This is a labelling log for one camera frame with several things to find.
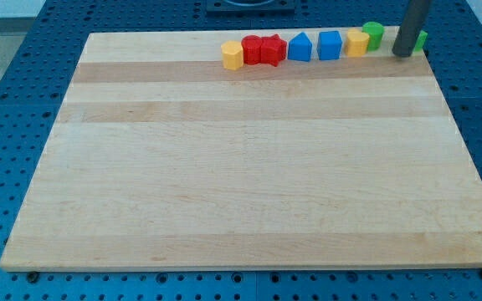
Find large wooden board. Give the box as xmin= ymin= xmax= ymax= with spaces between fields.
xmin=0 ymin=27 xmax=482 ymax=272

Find yellow hexagon block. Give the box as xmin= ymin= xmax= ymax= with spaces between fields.
xmin=221 ymin=41 xmax=244 ymax=70

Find red star block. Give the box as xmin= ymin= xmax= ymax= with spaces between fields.
xmin=260 ymin=34 xmax=287 ymax=67

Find red cylinder block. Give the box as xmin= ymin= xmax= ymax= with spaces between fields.
xmin=241 ymin=35 xmax=263 ymax=65

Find blue pentagon block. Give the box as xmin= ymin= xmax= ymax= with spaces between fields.
xmin=287 ymin=32 xmax=312 ymax=62

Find blue cube block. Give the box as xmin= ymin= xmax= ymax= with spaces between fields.
xmin=317 ymin=31 xmax=342 ymax=60

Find yellow cylinder block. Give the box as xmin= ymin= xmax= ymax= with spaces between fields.
xmin=344 ymin=28 xmax=370 ymax=58

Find green cylinder block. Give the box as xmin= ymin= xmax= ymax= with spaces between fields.
xmin=362 ymin=21 xmax=385 ymax=51

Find green block behind rod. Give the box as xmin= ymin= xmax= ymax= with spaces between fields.
xmin=413 ymin=30 xmax=428 ymax=52

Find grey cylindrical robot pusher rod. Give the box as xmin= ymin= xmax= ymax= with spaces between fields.
xmin=392 ymin=0 xmax=433 ymax=58

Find black bolt front left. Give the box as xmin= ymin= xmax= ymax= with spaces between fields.
xmin=26 ymin=271 xmax=39 ymax=283

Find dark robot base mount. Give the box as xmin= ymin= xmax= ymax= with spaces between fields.
xmin=206 ymin=0 xmax=297 ymax=15

